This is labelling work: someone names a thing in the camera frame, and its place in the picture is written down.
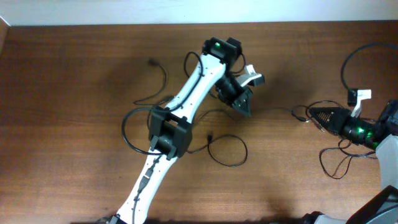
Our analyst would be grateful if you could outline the black cable bundle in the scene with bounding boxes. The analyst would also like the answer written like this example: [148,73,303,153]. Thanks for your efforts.
[186,106,312,167]

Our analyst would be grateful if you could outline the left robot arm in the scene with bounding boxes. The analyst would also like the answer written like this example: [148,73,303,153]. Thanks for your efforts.
[108,37,252,223]

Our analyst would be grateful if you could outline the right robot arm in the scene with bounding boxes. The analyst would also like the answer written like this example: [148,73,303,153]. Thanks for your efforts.
[299,100,397,223]

